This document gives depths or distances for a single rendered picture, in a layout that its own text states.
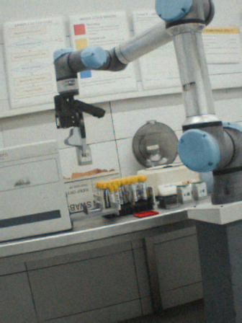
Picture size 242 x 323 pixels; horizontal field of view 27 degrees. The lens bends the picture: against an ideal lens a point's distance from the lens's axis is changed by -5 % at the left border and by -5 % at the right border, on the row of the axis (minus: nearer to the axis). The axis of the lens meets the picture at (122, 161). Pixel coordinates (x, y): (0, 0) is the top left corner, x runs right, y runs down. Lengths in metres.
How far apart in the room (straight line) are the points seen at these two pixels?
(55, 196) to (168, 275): 1.05
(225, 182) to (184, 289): 1.20
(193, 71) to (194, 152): 0.22
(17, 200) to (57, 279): 0.81
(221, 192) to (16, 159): 0.64
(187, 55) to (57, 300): 1.41
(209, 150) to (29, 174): 0.60
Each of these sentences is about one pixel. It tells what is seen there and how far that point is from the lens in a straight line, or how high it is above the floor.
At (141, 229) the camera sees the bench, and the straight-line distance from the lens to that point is 1.71.
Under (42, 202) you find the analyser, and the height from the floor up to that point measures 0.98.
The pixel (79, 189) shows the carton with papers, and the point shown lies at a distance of 1.98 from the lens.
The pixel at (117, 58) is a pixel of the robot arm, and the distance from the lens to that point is 1.71.
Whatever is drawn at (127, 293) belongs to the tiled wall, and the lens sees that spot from 2.48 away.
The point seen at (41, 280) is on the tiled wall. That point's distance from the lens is 2.35.
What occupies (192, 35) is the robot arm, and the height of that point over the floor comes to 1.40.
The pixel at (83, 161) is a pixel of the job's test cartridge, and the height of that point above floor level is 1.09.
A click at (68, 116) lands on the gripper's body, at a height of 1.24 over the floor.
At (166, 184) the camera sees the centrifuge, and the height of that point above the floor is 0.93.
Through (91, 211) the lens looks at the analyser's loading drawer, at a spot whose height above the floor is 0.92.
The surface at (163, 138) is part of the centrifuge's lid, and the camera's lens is 2.41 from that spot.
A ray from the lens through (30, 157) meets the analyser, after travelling 1.64.
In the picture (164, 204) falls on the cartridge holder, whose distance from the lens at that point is 1.83.
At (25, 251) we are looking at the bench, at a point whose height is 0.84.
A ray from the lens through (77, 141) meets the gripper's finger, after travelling 1.68.
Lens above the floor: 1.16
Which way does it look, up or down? 3 degrees down
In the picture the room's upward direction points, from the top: 9 degrees counter-clockwise
